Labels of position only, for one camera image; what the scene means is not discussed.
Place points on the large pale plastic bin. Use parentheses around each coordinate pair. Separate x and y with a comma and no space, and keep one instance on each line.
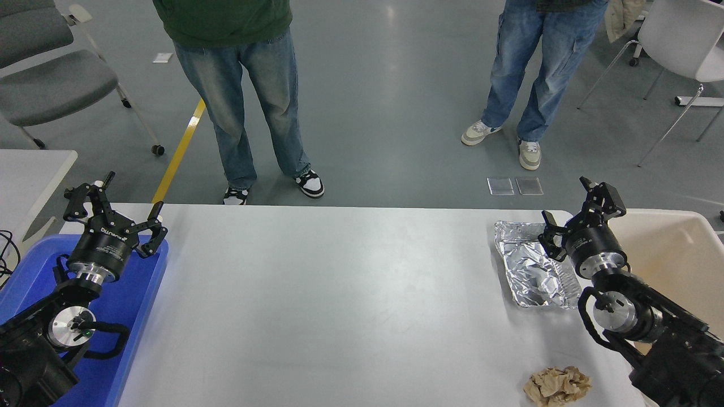
(679,243)

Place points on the tan paper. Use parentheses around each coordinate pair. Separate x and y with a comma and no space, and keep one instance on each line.
(557,387)

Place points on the white shell chair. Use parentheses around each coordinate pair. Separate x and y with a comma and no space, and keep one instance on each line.
(679,34)

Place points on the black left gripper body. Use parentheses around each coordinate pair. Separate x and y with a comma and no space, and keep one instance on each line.
(102,249)

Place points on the clear floor plate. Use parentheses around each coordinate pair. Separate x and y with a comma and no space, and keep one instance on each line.
(529,186)
(500,186)

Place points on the white furniture base bar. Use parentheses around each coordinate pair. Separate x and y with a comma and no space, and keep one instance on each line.
(701,101)

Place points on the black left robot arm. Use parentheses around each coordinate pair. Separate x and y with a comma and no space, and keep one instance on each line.
(28,362)

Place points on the white wheeled chair frame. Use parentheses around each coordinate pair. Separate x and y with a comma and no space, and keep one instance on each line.
(634,61)

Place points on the grey wheeled office chair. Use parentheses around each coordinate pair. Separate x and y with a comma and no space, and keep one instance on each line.
(51,85)

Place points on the foil tray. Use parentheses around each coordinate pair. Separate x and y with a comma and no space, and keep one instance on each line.
(526,271)

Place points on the person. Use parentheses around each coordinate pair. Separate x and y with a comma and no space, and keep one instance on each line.
(237,85)
(543,51)

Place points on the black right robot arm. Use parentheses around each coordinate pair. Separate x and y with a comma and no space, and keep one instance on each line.
(673,345)

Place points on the blue plastic tray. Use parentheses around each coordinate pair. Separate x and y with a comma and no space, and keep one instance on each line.
(133,316)

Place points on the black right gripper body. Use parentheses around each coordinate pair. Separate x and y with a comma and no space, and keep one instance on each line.
(594,243)

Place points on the white side table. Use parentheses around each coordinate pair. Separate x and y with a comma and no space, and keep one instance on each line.
(28,175)

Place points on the beige jacket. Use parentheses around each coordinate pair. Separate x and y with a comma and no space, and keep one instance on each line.
(619,17)

